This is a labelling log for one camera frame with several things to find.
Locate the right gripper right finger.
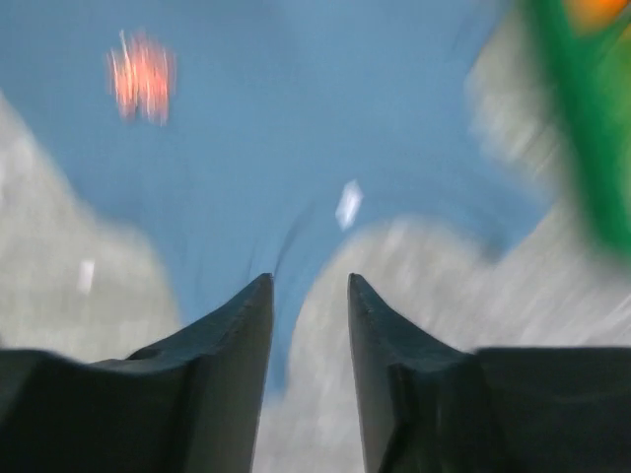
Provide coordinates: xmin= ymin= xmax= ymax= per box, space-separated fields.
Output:
xmin=348 ymin=274 xmax=630 ymax=472

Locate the blue tank top garment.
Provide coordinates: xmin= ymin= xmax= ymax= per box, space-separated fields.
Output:
xmin=1 ymin=1 xmax=546 ymax=395

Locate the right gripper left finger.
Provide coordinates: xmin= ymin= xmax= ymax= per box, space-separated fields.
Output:
xmin=1 ymin=274 xmax=273 ymax=472

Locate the green plastic tray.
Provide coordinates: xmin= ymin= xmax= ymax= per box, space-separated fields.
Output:
xmin=525 ymin=1 xmax=630 ymax=255

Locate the orange tomato toy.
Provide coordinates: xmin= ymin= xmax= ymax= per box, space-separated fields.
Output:
xmin=564 ymin=0 xmax=630 ymax=33

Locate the gold red brooch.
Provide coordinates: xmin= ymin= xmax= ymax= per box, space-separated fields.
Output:
xmin=106 ymin=31 xmax=176 ymax=125

